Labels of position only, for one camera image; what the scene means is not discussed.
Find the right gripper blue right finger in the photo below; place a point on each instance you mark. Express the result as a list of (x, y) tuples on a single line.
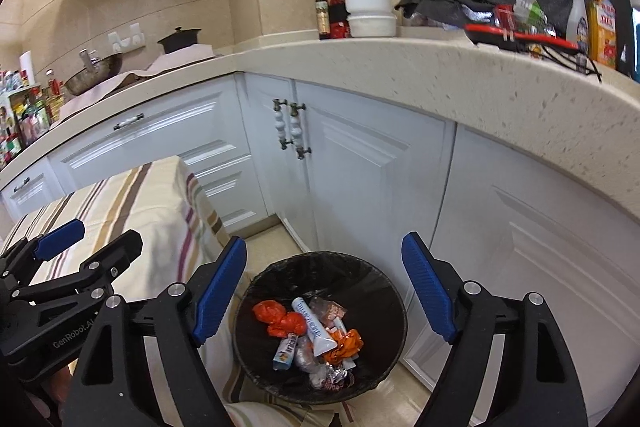
[(428, 278)]

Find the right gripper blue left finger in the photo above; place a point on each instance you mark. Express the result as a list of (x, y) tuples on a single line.
[(213, 286)]

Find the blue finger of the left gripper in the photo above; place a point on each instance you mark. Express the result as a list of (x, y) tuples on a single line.
[(107, 256), (55, 242)]

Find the red plastic bag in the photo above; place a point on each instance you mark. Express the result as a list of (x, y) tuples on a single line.
[(280, 322)]

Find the white snack tube wrapper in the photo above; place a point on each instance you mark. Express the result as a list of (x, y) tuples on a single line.
[(285, 354)]

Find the tall orange knotted bag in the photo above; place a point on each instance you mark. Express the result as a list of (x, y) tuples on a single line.
[(348, 345)]

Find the clear plastic bag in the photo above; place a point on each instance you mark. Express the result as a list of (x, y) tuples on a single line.
[(304, 356)]

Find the orange printed clear bag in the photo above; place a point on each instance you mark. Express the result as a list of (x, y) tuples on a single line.
[(327, 311)]

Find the long white blue pouch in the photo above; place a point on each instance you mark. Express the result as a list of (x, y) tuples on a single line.
[(316, 332)]

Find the silver foil wrapper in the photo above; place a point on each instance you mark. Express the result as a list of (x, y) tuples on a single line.
[(329, 377)]

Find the black trash bin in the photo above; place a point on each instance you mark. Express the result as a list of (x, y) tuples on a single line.
[(373, 307)]

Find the person's left hand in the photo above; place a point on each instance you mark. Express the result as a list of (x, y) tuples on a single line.
[(49, 396)]

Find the striped tablecloth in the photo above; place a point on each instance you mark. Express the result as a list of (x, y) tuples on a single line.
[(180, 230)]

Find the white spice rack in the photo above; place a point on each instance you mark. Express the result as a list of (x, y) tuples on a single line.
[(25, 118)]

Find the cooking oil bottle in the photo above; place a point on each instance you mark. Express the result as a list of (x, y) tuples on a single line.
[(56, 96)]

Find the metal wok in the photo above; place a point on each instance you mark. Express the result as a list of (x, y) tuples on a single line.
[(95, 71)]

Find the paper towel roll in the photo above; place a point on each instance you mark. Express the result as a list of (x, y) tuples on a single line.
[(27, 67)]

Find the beige stove cover cloth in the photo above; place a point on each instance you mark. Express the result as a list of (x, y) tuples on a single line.
[(165, 63)]

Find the black clay pot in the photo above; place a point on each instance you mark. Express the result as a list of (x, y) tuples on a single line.
[(179, 39)]

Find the red dish rack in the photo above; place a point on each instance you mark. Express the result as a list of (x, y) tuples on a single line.
[(502, 29)]

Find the dark sauce bottle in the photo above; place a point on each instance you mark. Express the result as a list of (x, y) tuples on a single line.
[(323, 19)]

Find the stacked white bowls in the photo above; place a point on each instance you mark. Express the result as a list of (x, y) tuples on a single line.
[(371, 18)]

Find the yellow dish soap bottle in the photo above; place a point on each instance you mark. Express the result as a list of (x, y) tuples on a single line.
[(602, 37)]

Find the white spray bottle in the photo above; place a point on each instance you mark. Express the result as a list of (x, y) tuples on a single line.
[(577, 30)]

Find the drawer handle left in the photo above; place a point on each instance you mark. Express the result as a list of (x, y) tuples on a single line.
[(20, 187)]

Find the drawer handle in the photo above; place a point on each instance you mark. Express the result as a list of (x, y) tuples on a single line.
[(128, 122), (20, 187)]

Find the drawer handle centre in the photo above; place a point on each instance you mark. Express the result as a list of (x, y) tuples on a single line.
[(128, 122)]

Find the cabinet door handle left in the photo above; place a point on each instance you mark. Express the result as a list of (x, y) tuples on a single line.
[(280, 123)]

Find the cabinet door handle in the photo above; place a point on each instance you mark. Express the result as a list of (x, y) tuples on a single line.
[(280, 123), (297, 132)]

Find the cabinet door handle right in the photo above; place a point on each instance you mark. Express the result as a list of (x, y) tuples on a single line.
[(297, 132)]

